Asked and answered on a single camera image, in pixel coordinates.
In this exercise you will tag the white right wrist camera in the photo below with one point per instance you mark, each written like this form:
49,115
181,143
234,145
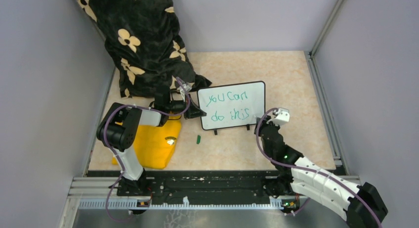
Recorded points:
280,117

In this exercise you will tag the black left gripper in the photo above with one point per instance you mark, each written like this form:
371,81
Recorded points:
192,111

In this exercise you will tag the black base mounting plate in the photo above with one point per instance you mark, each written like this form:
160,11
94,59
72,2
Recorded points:
256,187

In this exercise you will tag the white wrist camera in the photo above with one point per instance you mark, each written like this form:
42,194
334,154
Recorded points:
184,90
280,117

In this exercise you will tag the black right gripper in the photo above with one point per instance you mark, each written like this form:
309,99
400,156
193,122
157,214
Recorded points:
264,123

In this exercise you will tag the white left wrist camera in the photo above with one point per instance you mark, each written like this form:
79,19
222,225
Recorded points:
184,90

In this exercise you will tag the white whiteboard black frame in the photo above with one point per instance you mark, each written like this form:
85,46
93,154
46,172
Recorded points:
234,105

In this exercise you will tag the yellow folded cloth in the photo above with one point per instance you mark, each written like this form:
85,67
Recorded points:
141,139

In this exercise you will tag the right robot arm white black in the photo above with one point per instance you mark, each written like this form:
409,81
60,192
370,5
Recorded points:
360,206

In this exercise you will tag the aluminium frame rail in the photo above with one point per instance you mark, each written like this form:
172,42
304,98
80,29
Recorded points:
342,169

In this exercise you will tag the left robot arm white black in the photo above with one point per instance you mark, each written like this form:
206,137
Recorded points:
132,185

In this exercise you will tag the black floral blanket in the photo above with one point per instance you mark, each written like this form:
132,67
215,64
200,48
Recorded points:
143,39

